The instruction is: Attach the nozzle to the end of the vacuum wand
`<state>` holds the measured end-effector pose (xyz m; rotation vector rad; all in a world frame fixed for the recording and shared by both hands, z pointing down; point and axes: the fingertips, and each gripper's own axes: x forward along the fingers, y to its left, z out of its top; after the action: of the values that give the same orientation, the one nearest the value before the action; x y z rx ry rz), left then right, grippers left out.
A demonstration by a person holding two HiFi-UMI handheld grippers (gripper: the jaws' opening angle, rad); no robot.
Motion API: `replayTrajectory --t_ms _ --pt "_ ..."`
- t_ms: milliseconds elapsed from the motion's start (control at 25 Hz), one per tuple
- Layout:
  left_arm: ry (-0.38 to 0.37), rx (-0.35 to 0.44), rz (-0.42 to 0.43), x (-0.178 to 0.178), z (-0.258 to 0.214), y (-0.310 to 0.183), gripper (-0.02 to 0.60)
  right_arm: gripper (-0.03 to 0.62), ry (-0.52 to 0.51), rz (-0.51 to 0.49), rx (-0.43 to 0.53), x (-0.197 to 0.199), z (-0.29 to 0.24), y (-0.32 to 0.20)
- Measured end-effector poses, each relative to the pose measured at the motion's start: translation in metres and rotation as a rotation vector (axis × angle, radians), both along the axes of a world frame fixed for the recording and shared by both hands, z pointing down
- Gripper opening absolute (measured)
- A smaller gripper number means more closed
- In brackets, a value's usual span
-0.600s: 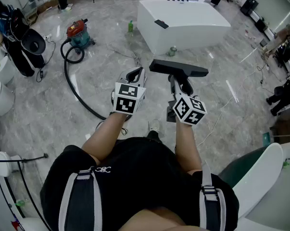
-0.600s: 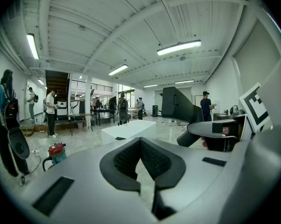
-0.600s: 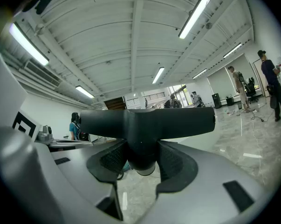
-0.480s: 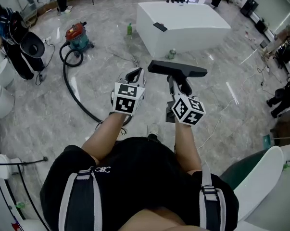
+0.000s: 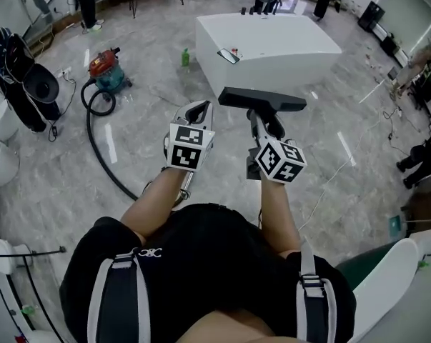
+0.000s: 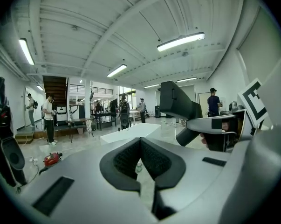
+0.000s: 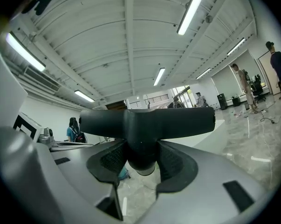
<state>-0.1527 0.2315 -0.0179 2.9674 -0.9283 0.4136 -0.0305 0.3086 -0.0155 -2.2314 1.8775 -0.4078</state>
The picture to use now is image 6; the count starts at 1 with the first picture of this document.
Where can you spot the black table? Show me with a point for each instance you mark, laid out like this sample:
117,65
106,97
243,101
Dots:
105,114

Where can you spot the black tall bin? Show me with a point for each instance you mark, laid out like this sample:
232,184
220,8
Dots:
157,111

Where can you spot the wooden table with thin legs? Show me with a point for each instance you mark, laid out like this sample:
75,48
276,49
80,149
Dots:
79,120

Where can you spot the black vacuum nozzle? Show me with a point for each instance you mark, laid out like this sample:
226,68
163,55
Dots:
175,101

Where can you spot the wooden step platform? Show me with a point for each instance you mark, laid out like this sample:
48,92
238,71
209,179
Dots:
25,136

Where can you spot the round ceiling detector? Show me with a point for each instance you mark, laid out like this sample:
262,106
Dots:
74,28
184,53

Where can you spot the white power strip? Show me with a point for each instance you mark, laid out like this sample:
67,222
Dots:
33,159

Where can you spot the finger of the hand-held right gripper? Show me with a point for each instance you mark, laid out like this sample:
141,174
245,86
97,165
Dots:
200,125

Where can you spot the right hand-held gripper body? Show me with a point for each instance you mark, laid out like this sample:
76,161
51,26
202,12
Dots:
252,101

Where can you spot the white pillar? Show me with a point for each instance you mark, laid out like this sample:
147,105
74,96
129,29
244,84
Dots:
87,99

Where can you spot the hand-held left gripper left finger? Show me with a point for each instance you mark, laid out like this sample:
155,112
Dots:
84,171

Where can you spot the wooden staircase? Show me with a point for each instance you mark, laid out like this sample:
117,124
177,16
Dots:
55,87

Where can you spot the long ceiling light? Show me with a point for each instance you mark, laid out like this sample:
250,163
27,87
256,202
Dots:
180,41
26,51
151,86
117,70
187,79

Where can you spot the red floor appliance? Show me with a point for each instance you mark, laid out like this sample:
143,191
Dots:
52,159

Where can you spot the white floor mat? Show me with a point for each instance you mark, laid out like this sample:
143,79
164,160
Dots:
131,132

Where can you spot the white cabinet appliance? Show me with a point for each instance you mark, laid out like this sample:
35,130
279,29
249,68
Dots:
61,113

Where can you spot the white waste basket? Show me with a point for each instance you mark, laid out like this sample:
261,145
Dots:
80,131

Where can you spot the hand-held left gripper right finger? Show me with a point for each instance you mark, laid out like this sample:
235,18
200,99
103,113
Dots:
191,171

